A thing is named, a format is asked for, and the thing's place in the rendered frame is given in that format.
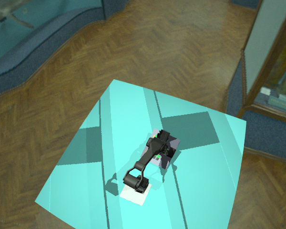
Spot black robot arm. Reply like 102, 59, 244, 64
123, 130, 170, 194

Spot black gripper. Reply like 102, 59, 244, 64
146, 137, 176, 158

